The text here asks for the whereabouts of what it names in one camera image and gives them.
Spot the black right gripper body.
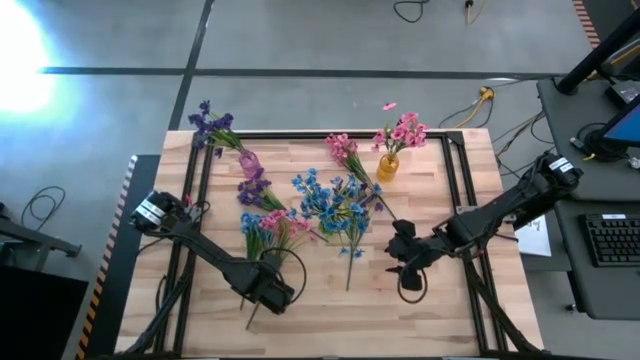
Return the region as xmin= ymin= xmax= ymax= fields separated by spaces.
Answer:
xmin=393 ymin=219 xmax=449 ymax=292

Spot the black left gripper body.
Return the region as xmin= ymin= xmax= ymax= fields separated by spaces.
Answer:
xmin=227 ymin=259 xmax=296 ymax=316

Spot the pink artificial flower bunch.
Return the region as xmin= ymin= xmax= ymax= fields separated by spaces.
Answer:
xmin=323 ymin=132 xmax=399 ymax=222
xmin=370 ymin=101 xmax=431 ymax=166
xmin=238 ymin=208 xmax=320 ymax=332

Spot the purple artificial flower bunch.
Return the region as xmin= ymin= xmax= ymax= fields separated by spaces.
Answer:
xmin=187 ymin=99 xmax=251 ymax=161
xmin=236 ymin=167 xmax=330 ymax=245

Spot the yellow glass vase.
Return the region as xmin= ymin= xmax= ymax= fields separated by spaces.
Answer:
xmin=375 ymin=152 xmax=401 ymax=184

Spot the purple glass vase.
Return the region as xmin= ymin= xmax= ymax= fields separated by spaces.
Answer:
xmin=238 ymin=149 xmax=264 ymax=179

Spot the white paper sheet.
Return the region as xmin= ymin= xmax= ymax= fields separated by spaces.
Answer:
xmin=514 ymin=214 xmax=553 ymax=258

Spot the black floor mat hazard edge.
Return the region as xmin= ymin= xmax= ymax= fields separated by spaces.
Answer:
xmin=571 ymin=0 xmax=640 ymax=50
xmin=74 ymin=153 xmax=166 ymax=360

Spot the gray desk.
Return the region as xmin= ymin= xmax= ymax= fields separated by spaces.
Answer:
xmin=552 ymin=199 xmax=640 ymax=321
xmin=535 ymin=74 xmax=640 ymax=202

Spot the black computer keyboard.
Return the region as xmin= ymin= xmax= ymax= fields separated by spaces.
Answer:
xmin=579 ymin=213 xmax=640 ymax=268

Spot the black box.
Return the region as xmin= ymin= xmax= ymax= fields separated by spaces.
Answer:
xmin=0 ymin=264 xmax=90 ymax=360

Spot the gray metal stand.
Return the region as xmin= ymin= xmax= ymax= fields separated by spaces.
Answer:
xmin=0 ymin=199 xmax=84 ymax=274

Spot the blue screen monitor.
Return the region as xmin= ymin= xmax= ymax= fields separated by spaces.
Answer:
xmin=599 ymin=94 xmax=640 ymax=149

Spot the black power adapter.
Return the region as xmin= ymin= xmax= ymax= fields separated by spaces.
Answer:
xmin=604 ymin=79 xmax=640 ymax=106

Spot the black diagonal pole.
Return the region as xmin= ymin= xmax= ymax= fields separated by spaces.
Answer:
xmin=555 ymin=7 xmax=640 ymax=96

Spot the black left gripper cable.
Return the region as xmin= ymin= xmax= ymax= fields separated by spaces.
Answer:
xmin=271 ymin=246 xmax=308 ymax=305

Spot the black floor cable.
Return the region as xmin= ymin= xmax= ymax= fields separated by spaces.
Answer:
xmin=494 ymin=110 xmax=557 ymax=177
xmin=20 ymin=185 xmax=67 ymax=232
xmin=392 ymin=0 xmax=431 ymax=25

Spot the yellow power plug cable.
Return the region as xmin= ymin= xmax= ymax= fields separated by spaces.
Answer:
xmin=452 ymin=85 xmax=497 ymax=130

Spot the black coiled cable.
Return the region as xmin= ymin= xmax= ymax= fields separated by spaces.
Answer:
xmin=574 ymin=122 xmax=631 ymax=164

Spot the yellow cable with plug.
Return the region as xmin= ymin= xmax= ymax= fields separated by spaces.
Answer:
xmin=464 ymin=0 xmax=489 ymax=26

